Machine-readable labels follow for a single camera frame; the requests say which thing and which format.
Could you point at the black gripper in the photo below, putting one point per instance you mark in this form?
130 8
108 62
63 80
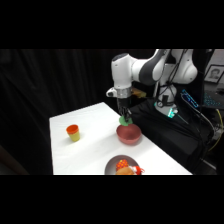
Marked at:
123 104

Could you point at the green triangle block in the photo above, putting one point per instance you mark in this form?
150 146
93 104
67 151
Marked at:
125 121

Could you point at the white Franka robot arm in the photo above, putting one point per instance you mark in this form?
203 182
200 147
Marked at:
150 68

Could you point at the pink bowl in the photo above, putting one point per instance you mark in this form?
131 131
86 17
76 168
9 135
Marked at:
128 134

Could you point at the yellow tag on wrist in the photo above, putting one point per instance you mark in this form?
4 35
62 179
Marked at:
139 93

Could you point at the black robot stand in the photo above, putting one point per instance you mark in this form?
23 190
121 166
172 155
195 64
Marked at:
160 130

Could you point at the green status light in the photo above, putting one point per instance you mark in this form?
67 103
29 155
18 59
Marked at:
171 113

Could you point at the orange dotted toy block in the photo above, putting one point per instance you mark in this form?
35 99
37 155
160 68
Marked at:
121 164

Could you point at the grey round plate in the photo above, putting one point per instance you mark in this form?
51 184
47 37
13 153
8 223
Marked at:
112 164

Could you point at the yellow cup orange inside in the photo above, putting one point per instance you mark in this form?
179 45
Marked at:
73 132

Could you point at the red and white toy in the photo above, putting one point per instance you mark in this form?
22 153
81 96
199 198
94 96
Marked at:
137 170

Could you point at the tan plush toy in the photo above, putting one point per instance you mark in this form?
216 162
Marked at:
124 171

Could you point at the blue lit device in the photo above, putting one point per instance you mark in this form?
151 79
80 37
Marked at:
189 99

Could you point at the framed portrait picture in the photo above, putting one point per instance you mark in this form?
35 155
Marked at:
214 73

